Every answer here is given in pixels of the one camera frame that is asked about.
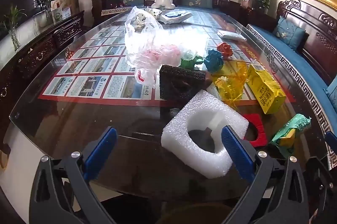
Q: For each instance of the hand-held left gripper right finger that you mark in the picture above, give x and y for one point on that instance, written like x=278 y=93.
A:
x=237 y=153

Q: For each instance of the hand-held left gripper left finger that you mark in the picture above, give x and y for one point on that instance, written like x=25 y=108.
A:
x=101 y=151

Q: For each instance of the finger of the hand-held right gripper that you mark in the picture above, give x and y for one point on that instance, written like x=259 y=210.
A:
x=331 y=142
x=317 y=174

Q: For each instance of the white foam block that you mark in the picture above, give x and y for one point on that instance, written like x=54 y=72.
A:
x=205 y=101

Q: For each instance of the yellow carton box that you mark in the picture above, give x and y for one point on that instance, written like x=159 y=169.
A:
x=266 y=92

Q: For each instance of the yellow cellophane wrapper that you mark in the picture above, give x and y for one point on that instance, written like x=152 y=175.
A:
x=231 y=82

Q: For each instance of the black foam block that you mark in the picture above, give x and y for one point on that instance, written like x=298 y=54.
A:
x=171 y=75

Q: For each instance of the clear plastic bag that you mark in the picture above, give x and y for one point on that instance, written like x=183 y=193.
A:
x=142 y=45

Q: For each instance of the red foam piece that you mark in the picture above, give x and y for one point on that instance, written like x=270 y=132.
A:
x=259 y=121

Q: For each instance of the green snack packet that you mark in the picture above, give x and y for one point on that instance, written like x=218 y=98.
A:
x=295 y=126

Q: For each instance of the printed poster sheet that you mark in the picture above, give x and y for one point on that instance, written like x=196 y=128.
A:
x=92 y=69

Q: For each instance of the blue paper flower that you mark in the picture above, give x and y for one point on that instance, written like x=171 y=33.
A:
x=213 y=61

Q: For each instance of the green paper flower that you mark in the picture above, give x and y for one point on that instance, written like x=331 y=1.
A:
x=190 y=63

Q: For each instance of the red paper flower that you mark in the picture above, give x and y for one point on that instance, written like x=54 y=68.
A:
x=226 y=50

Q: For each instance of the dark wooden cabinet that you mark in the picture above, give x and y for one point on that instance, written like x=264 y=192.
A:
x=39 y=53

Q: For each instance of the white flat packet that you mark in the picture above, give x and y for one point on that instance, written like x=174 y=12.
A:
x=230 y=35

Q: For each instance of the carved wooden bench sofa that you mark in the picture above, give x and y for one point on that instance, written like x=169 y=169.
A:
x=310 y=19

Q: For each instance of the white spotted toy cube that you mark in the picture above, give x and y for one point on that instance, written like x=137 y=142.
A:
x=140 y=19
x=155 y=13

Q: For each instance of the small printed box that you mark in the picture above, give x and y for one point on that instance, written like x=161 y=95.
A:
x=61 y=15

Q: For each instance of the white printed bag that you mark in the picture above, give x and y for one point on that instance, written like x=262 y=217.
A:
x=175 y=17

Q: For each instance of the bamboo plant in vase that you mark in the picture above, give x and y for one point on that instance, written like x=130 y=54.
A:
x=13 y=29
x=45 y=3

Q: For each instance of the small printed card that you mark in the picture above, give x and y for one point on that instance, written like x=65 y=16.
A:
x=246 y=0

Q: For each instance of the green potted plant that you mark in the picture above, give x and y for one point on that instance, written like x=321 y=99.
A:
x=266 y=0

